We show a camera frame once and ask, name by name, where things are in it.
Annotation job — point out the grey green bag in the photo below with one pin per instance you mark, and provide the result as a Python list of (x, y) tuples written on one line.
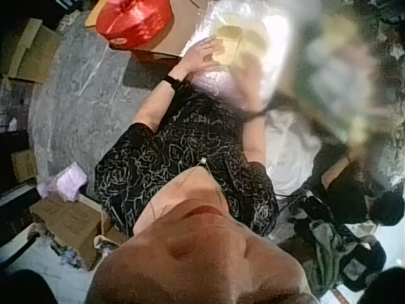
[(332, 256)]

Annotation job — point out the red shiny bag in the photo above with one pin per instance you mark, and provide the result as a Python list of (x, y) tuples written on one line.
[(136, 22)]

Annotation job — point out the open cardboard box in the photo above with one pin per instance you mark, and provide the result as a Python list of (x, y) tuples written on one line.
[(28, 50)]

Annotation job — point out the pale yellow block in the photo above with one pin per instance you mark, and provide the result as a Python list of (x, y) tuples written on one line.
[(228, 46)]

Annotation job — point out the clear plastic bag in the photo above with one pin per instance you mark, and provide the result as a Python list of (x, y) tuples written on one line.
[(269, 41)]

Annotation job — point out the small cardboard box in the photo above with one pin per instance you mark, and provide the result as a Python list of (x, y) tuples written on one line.
[(23, 166)]

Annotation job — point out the white cloth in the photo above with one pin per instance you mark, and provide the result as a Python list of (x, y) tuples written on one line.
[(291, 152)]

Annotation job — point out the heap of cardboard boxes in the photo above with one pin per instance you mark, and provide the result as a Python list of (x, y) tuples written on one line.
[(71, 226)]

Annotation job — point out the person's left hand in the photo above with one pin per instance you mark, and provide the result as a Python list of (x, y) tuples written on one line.
[(196, 60)]

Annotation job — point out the black wrist band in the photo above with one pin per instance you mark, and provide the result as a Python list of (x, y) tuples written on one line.
[(172, 83)]

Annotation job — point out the clear plastic floor sheet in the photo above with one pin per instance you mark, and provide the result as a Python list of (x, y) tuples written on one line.
[(82, 104)]

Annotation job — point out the purple plastic bag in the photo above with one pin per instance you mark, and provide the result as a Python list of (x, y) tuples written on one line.
[(64, 182)]

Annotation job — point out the dark floral cloth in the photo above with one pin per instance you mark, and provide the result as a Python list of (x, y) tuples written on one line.
[(390, 50)]

